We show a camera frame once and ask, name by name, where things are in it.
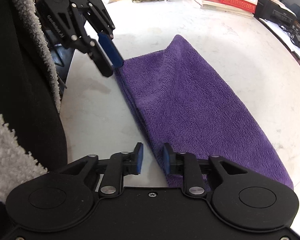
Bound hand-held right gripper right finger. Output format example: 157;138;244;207
163;142;248;197

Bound black printer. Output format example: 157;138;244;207
254;0;297;27

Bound black fleece-lined jacket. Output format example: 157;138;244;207
0;0;68;205

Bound black desk cable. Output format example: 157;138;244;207
277;21;300;53

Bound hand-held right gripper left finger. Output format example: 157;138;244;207
60;142;144;197

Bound white paper book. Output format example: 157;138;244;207
185;0;254;18

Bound purple towel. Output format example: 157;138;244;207
114;34;294;190

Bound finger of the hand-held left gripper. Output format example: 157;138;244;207
43;4;115;78
83;4;125;68

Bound white paper sheets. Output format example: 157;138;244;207
261;17;300;59

